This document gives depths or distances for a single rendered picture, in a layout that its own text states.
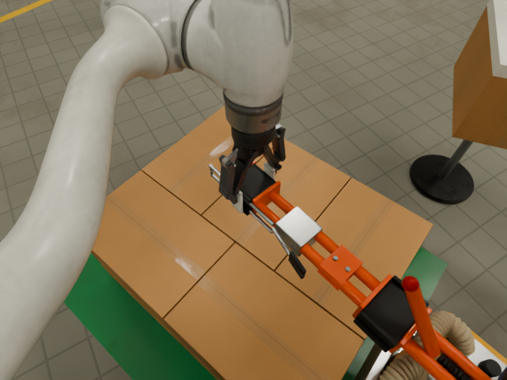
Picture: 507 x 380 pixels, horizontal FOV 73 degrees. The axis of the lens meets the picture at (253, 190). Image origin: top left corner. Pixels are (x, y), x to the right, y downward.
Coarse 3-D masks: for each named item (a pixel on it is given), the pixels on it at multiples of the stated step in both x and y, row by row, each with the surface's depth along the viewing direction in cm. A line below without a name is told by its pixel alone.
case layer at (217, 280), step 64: (128, 192) 155; (192, 192) 155; (320, 192) 155; (128, 256) 137; (192, 256) 137; (256, 256) 137; (384, 256) 137; (192, 320) 123; (256, 320) 123; (320, 320) 123
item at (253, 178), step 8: (256, 168) 73; (248, 176) 72; (256, 176) 72; (264, 176) 72; (248, 184) 71; (256, 184) 71; (264, 184) 71; (272, 184) 71; (280, 184) 71; (248, 192) 69; (256, 192) 69; (264, 192) 69; (256, 200) 68; (264, 200) 71
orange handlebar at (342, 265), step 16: (272, 192) 71; (288, 208) 69; (320, 240) 65; (320, 256) 63; (336, 256) 62; (352, 256) 62; (320, 272) 63; (336, 272) 60; (352, 272) 60; (368, 272) 61; (336, 288) 61; (352, 288) 59; (416, 352) 53; (448, 352) 54; (432, 368) 52; (464, 368) 52
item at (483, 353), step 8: (448, 312) 69; (480, 344) 65; (480, 352) 64; (488, 352) 64; (496, 352) 64; (472, 360) 63; (480, 360) 63; (488, 360) 61; (496, 360) 63; (504, 360) 64; (480, 368) 62; (488, 368) 60; (496, 368) 60; (504, 368) 62; (496, 376) 60
